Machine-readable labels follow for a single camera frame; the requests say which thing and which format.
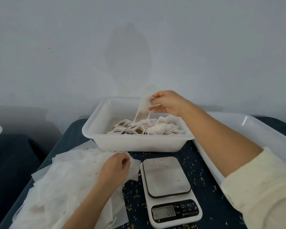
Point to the person's right hand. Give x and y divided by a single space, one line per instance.
169 102

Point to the person's left hand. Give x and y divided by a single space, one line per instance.
113 171

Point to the white mesh bag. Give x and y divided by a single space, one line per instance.
143 109

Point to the white plastic tub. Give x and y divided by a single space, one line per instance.
100 126

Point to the pile of white bags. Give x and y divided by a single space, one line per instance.
57 193

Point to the white tray of grain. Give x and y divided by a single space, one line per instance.
271 136

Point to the person's left forearm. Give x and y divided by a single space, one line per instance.
83 212

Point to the white digital kitchen scale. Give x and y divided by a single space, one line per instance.
164 176

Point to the dark blue tablecloth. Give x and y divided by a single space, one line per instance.
12 178
209 188

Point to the white sleeve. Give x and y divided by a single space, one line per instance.
262 193

